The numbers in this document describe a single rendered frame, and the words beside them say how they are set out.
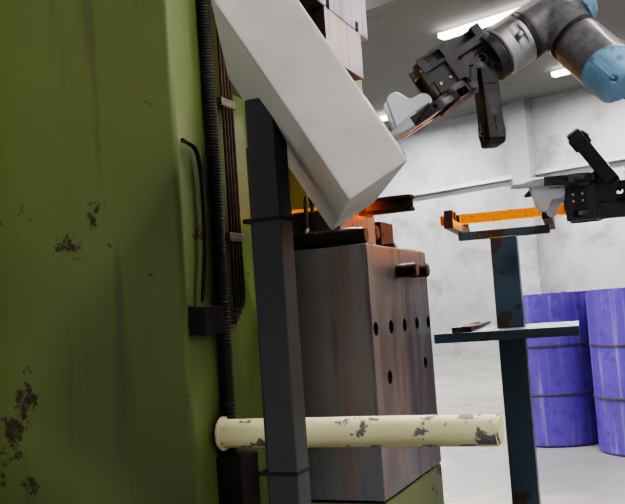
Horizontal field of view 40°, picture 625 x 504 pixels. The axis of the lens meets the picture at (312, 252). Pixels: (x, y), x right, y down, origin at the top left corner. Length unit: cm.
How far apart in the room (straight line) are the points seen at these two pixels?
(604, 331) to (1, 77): 353
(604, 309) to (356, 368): 312
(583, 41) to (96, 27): 76
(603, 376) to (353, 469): 316
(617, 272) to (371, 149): 1179
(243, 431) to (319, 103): 59
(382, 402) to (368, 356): 9
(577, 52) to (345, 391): 69
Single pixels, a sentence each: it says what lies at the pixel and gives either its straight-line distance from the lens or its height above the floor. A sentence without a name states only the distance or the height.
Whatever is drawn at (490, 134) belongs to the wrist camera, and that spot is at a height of 103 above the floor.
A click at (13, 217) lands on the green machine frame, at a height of 100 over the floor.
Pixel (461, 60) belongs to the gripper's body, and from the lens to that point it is 128.
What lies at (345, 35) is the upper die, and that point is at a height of 134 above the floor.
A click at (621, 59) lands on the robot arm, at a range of 125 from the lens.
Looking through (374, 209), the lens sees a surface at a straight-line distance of 168.
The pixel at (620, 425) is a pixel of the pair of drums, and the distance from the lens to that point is 459.
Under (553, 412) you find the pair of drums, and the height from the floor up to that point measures 19.
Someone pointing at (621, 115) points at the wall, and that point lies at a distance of 1283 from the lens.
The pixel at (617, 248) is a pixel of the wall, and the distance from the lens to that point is 1270.
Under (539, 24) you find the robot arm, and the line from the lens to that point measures 129.
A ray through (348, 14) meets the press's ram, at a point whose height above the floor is 139.
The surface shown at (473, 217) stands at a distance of 208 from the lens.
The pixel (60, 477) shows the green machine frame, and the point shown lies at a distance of 151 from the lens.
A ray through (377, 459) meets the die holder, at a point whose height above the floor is 54.
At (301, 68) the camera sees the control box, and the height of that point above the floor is 107.
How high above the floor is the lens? 80
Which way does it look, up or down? 4 degrees up
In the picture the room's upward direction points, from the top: 4 degrees counter-clockwise
